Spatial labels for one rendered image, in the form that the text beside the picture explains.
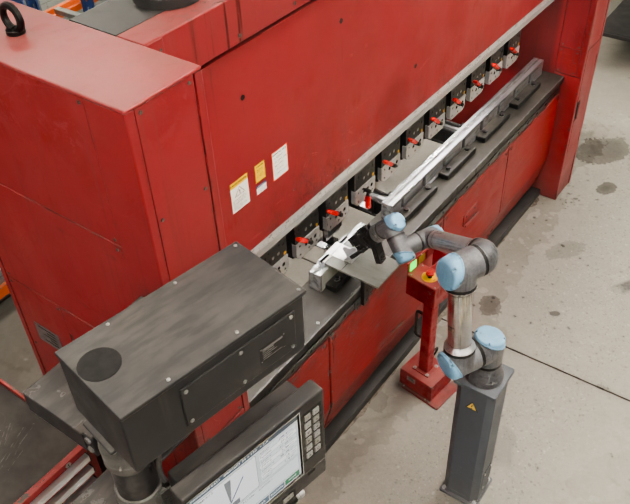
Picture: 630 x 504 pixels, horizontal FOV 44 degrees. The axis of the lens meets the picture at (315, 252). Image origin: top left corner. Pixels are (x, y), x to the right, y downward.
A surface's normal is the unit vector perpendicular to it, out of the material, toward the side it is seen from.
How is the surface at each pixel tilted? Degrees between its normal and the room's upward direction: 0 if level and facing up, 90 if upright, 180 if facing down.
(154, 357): 0
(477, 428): 90
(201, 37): 90
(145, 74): 0
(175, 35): 90
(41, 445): 0
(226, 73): 90
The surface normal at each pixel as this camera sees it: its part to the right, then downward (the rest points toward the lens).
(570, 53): -0.58, 0.55
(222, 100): 0.81, 0.36
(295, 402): -0.04, -0.76
